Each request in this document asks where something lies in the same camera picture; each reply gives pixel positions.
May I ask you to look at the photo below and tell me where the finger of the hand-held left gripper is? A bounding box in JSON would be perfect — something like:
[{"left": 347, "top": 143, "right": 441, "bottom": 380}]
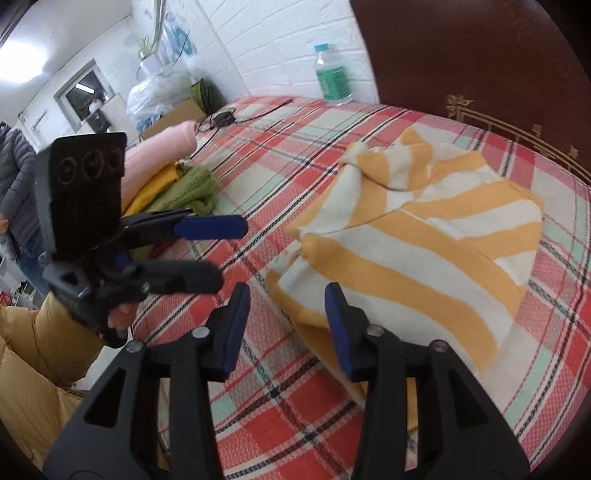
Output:
[
  {"left": 115, "top": 208, "right": 249, "bottom": 253},
  {"left": 133, "top": 259, "right": 225, "bottom": 296}
]

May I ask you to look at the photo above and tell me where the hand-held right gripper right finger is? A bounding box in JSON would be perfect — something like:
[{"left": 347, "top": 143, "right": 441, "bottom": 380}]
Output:
[{"left": 324, "top": 282, "right": 530, "bottom": 480}]

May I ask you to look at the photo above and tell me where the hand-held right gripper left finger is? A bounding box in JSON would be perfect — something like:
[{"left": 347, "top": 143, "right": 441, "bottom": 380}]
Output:
[{"left": 42, "top": 282, "right": 251, "bottom": 480}]

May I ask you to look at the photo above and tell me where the orange striped shirt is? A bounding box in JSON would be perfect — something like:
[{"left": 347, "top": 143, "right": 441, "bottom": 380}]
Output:
[{"left": 267, "top": 127, "right": 546, "bottom": 435}]

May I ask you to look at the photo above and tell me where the person's left forearm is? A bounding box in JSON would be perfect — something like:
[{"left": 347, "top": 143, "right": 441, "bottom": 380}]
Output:
[{"left": 0, "top": 292, "right": 106, "bottom": 388}]

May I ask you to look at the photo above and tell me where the person's left hand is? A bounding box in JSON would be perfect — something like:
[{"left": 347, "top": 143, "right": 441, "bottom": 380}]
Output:
[{"left": 107, "top": 302, "right": 138, "bottom": 335}]

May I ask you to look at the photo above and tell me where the green knit cloth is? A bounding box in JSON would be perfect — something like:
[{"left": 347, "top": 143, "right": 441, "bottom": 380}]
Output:
[{"left": 129, "top": 165, "right": 220, "bottom": 259}]

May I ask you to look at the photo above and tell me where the yellow cloth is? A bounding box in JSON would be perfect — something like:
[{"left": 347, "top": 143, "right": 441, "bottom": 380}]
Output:
[{"left": 122, "top": 162, "right": 185, "bottom": 217}]

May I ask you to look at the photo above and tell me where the pink rolled cloth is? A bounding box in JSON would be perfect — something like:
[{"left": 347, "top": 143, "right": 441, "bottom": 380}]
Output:
[{"left": 121, "top": 121, "right": 198, "bottom": 204}]

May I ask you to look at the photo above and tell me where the red plaid bed sheet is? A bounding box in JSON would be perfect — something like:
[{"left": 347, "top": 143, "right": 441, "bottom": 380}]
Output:
[{"left": 129, "top": 95, "right": 591, "bottom": 480}]

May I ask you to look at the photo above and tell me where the window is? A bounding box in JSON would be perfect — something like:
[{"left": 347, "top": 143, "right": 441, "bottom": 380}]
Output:
[{"left": 54, "top": 59, "right": 116, "bottom": 132}]

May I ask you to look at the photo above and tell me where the open cardboard box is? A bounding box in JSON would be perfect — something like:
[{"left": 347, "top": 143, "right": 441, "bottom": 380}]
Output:
[{"left": 141, "top": 98, "right": 206, "bottom": 139}]

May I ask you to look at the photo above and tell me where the clear plastic bag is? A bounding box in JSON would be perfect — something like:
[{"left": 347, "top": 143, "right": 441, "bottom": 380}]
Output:
[{"left": 127, "top": 60, "right": 195, "bottom": 132}]

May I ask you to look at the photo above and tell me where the green bag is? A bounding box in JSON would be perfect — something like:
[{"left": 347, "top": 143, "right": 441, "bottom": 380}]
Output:
[{"left": 189, "top": 78, "right": 218, "bottom": 114}]

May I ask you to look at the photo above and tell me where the green label water bottle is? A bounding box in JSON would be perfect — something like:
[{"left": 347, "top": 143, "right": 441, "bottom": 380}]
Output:
[{"left": 313, "top": 43, "right": 355, "bottom": 107}]

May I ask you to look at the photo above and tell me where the person's yellow jacket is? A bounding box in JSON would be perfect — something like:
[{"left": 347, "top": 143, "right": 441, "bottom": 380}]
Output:
[{"left": 0, "top": 342, "right": 88, "bottom": 472}]

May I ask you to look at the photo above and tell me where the dark brown bed headboard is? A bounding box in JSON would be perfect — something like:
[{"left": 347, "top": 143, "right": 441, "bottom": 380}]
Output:
[{"left": 348, "top": 0, "right": 591, "bottom": 181}]

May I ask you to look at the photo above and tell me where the black cable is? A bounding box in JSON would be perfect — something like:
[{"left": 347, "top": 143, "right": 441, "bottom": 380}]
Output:
[{"left": 194, "top": 98, "right": 296, "bottom": 139}]

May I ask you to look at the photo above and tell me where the blue wall sticker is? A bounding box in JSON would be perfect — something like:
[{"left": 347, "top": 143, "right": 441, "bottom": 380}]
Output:
[{"left": 164, "top": 7, "right": 197, "bottom": 61}]

